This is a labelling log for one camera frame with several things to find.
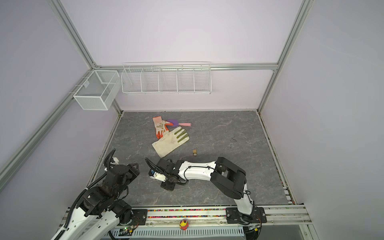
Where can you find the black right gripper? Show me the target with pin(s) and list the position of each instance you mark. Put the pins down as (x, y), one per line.
(169, 187)

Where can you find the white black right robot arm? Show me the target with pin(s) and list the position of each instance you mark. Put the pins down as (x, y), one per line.
(229, 178)

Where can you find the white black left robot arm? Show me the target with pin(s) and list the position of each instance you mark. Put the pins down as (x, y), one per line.
(98, 209)

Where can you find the red emergency stop button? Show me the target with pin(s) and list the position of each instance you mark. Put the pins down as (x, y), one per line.
(184, 224)

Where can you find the cream green work glove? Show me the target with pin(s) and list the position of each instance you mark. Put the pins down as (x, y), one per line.
(170, 141)

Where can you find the red white work glove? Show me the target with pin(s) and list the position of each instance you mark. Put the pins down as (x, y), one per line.
(161, 126)

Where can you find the small white mesh basket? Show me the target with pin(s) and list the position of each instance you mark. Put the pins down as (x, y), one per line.
(99, 90)

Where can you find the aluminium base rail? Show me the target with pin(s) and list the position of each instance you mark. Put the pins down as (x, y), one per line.
(162, 223)

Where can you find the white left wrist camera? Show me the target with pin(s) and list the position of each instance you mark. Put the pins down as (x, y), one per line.
(114, 161)

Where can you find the purple trowel pink handle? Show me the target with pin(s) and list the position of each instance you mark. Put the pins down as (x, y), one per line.
(175, 123)

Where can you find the long white wire basket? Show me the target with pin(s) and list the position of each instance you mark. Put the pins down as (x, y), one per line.
(167, 78)

